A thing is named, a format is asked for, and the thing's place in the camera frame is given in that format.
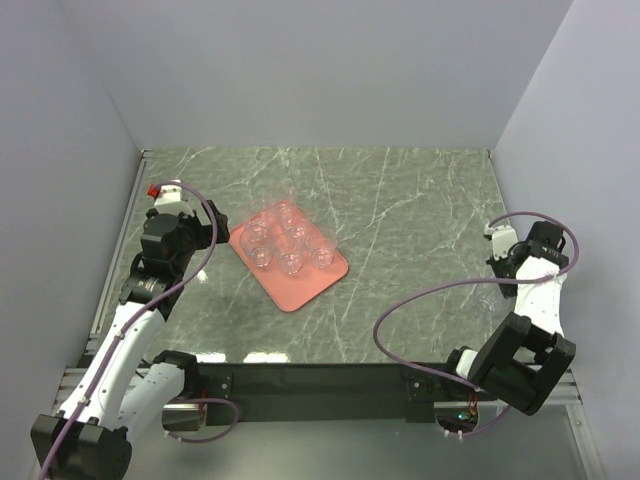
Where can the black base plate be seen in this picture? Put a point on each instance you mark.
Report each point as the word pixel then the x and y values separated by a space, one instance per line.
pixel 287 392

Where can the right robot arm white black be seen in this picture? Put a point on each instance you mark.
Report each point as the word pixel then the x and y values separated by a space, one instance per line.
pixel 528 353

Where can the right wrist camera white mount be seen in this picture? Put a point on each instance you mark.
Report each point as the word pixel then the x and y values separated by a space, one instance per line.
pixel 502 238

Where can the clear glass edge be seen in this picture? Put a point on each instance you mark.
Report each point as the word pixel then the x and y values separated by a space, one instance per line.
pixel 486 302

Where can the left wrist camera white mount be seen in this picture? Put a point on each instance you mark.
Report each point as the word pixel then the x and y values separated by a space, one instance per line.
pixel 170 199

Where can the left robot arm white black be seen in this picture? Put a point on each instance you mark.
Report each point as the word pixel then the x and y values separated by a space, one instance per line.
pixel 92 434

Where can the salmon pink plastic tray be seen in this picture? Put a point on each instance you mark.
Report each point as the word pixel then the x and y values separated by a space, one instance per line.
pixel 290 292

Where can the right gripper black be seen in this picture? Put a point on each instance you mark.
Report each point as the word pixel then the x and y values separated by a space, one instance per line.
pixel 496 264

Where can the clear glass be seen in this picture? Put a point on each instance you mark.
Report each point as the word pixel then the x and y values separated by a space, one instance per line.
pixel 281 201
pixel 258 225
pixel 296 226
pixel 256 243
pixel 290 258
pixel 321 244

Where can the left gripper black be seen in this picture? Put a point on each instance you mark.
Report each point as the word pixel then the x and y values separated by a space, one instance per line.
pixel 204 230

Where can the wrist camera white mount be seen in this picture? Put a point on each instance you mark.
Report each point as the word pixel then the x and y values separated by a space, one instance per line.
pixel 502 238
pixel 170 199

